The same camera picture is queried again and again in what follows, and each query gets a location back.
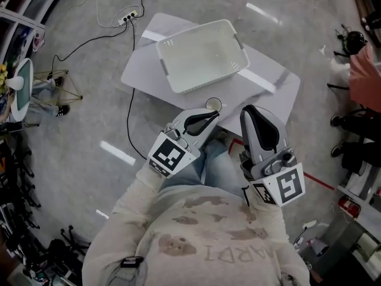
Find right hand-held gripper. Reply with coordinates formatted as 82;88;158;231
240;105;306;208

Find white power strip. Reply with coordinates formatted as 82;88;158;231
117;9;140;26

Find white plastic basket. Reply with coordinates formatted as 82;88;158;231
156;18;250;95

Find person's left forearm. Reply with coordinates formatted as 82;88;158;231
111;161;169;229

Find person's shoe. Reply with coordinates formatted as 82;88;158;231
213;129;230;145

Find black clip-on device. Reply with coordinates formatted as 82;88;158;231
120;256;145;268

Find person's right hand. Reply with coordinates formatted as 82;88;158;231
239;150;253;180

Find long black power cable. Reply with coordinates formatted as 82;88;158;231
126;87;148;160

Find white cable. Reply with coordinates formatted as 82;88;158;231
68;0;140;28

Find white vase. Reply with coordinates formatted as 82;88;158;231
6;76;26;91

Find person's jeans leg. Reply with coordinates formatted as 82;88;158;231
166;138;249;198

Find black tripod stands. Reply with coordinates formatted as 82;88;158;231
0;135;90;286

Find round green side table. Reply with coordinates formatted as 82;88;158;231
10;57;34;122

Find person's right forearm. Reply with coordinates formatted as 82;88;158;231
245;200;294;250

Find red fire extinguisher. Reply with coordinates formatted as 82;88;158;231
338;195;361;219

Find person's beige patterned sweater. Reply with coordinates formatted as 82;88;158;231
83;161;312;286

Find gold wire frame stand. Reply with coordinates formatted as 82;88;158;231
32;69;84;107

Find white shelf unit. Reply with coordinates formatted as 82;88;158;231
0;7;46;62

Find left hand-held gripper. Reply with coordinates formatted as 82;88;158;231
146;108;221;179

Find black helmet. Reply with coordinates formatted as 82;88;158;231
342;30;368;55

